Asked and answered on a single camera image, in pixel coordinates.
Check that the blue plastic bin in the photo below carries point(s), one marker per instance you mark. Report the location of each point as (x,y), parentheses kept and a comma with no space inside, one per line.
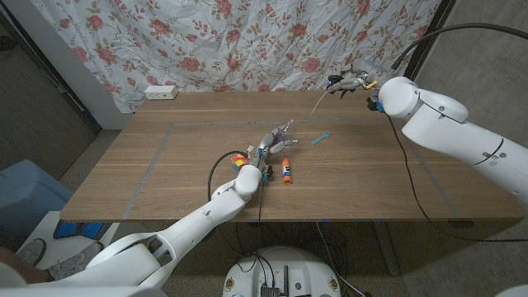
(29,194)

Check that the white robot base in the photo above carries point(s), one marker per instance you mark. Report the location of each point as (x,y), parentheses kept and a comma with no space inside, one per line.
(284,268)

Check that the clear spray bottle body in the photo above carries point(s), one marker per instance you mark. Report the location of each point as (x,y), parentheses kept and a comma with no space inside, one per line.
(290,132)

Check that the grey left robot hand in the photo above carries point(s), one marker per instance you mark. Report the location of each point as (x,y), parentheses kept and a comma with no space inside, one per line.
(268,142)

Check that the orange glue stick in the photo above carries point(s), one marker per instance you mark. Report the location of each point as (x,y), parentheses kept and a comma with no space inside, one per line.
(286,170)

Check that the multicoloured Rubik's cube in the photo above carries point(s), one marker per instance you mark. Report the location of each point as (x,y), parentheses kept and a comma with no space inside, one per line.
(239,162)

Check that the white robot torso shell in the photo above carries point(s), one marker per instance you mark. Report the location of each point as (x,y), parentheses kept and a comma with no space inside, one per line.
(82,292)

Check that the black spray trigger cap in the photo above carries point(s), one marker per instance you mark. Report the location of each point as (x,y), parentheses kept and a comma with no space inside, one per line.
(336,78)

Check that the person's brown limb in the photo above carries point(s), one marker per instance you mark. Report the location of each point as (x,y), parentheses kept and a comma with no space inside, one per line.
(20,270)

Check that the small blue scissors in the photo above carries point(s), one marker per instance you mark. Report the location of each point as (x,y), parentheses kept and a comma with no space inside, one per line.
(321,138)

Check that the grey table leg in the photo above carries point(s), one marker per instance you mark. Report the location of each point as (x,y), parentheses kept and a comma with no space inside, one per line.
(385,247)

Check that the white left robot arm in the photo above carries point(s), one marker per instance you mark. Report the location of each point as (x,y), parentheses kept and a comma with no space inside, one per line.
(194,218)

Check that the grey sneaker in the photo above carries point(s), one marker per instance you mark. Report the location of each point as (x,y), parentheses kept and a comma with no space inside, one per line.
(70,262)
(31,251)

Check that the black backdrop stand pole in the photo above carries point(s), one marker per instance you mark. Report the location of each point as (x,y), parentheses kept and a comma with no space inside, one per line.
(425,16)

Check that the white power strip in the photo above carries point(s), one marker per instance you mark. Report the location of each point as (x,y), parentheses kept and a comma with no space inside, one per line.
(160,92)

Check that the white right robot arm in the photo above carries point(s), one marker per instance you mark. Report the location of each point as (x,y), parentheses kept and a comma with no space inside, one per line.
(453,128)

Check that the white platform with blue pads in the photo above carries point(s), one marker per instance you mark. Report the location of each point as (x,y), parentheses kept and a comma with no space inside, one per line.
(45,227)

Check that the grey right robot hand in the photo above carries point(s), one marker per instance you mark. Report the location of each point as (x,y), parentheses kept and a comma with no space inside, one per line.
(363,78)

